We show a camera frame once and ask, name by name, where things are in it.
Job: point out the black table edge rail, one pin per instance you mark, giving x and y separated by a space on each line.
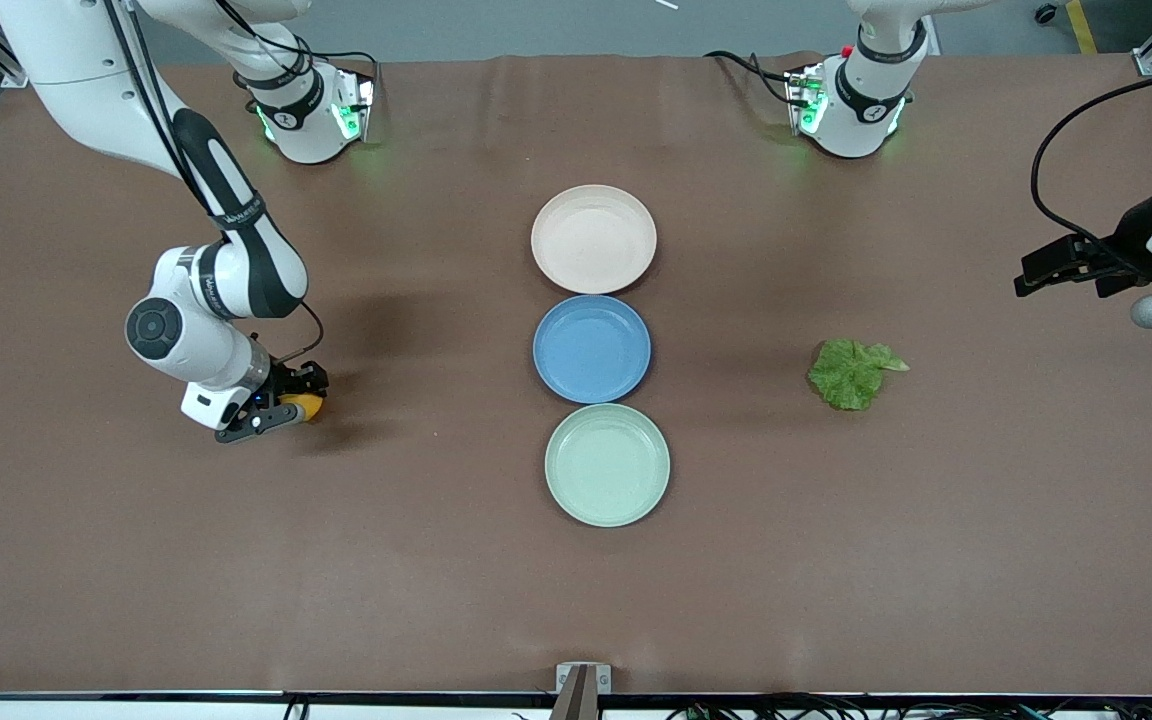
236 694

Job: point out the pale green round plate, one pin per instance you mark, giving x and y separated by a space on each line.
606 465

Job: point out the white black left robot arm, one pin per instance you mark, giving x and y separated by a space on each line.
861 110

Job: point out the black caster wheel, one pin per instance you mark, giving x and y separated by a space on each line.
1044 13

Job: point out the grey metal camera bracket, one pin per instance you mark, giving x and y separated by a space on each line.
581 690

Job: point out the green lettuce leaf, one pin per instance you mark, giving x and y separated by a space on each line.
851 375

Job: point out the yellow lemon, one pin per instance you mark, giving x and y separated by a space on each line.
309 407

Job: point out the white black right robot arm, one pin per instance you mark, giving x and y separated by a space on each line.
236 220

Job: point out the cream round plate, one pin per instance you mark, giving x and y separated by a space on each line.
593 240

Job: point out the blue round plate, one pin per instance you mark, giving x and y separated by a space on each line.
592 349

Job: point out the brown table cover sheet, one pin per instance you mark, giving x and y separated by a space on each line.
436 560

